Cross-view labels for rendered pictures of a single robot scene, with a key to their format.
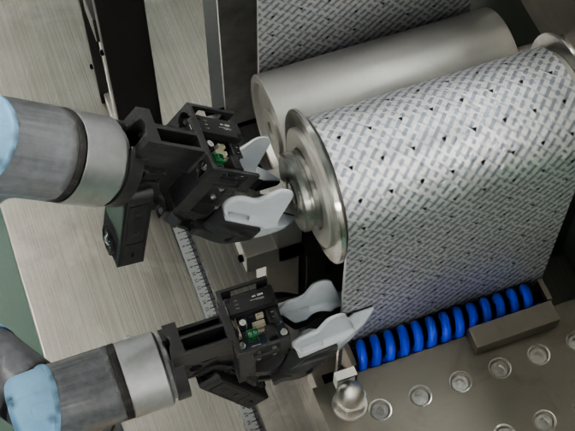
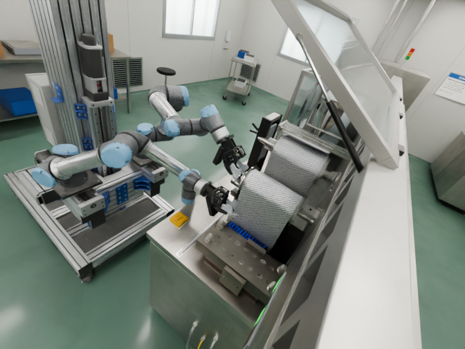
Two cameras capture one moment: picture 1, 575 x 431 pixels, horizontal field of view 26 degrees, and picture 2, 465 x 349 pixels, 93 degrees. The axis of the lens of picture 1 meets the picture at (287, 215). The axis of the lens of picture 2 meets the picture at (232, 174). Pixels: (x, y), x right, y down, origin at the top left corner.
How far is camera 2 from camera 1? 65 cm
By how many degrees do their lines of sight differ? 36
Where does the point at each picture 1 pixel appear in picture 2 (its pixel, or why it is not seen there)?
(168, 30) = not seen: hidden behind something
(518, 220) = (271, 221)
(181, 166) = (230, 147)
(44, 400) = (187, 172)
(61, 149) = (216, 123)
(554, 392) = (248, 262)
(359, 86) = not seen: hidden behind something
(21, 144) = (213, 116)
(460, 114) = (276, 186)
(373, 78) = not seen: hidden behind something
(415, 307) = (245, 226)
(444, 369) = (238, 239)
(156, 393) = (198, 187)
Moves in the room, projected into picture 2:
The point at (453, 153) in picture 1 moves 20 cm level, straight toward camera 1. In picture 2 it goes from (268, 189) to (224, 194)
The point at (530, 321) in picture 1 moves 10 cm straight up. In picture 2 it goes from (259, 248) to (266, 235)
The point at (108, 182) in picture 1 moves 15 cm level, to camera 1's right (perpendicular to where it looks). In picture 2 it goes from (218, 136) to (238, 155)
